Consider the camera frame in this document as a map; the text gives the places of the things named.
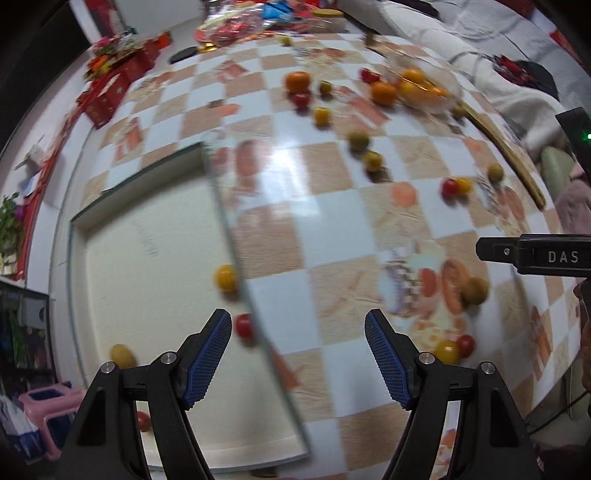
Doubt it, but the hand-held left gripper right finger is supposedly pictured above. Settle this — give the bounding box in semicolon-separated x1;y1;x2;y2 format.
365;309;543;480

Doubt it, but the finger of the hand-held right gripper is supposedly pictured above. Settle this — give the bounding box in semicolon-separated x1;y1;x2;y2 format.
475;234;591;278

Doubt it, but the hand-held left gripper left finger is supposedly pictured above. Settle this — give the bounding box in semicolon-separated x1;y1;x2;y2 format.
55;308;232;480

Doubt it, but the rectangular glass tray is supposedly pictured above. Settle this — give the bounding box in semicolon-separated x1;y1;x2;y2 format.
68;142;311;472

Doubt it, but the person's right hand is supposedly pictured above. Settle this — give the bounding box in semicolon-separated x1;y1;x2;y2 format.
573;281;591;326

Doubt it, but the pale green pillow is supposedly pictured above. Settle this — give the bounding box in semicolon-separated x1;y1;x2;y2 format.
541;147;575;190

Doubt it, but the pink cloth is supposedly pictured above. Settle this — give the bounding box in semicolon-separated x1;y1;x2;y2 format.
554;168;591;237

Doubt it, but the long wooden stick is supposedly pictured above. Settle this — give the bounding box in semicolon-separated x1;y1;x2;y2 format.
455;99;547;209

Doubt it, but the clear glass bowl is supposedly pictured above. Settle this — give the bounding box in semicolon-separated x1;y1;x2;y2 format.
385;53;462;115

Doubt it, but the pink plastic stool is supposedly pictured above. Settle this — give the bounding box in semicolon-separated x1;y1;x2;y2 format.
16;382;86;462

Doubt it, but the green potted plant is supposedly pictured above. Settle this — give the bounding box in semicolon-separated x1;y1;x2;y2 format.
0;193;26;273

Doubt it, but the jar with yellow lid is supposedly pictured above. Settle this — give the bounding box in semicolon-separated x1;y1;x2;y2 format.
313;9;348;32

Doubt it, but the red gift box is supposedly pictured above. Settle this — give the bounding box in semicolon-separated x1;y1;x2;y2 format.
115;39;161;81
76;73;131;129

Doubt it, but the red plastic packaging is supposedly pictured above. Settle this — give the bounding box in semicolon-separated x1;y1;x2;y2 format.
194;14;278;49

